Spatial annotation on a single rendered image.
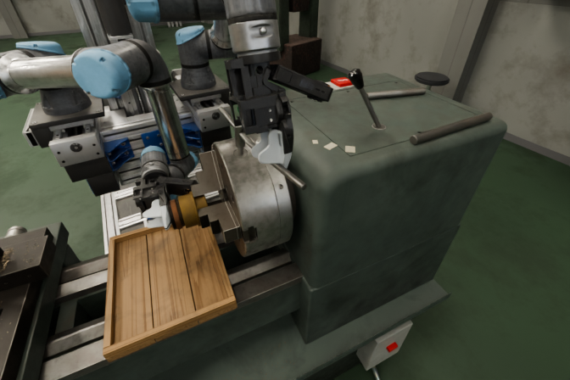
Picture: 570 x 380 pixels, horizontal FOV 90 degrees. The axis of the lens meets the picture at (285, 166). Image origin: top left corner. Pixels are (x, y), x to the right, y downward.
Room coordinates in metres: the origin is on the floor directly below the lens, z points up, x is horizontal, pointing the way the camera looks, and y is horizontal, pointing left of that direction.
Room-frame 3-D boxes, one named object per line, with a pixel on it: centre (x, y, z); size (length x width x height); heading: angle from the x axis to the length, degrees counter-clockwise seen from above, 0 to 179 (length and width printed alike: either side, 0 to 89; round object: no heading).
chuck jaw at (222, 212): (0.48, 0.14, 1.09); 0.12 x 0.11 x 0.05; 25
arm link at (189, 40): (1.25, 0.38, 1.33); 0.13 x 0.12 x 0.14; 104
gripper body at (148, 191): (0.60, 0.36, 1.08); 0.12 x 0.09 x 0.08; 23
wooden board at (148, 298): (0.49, 0.34, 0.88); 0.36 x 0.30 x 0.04; 25
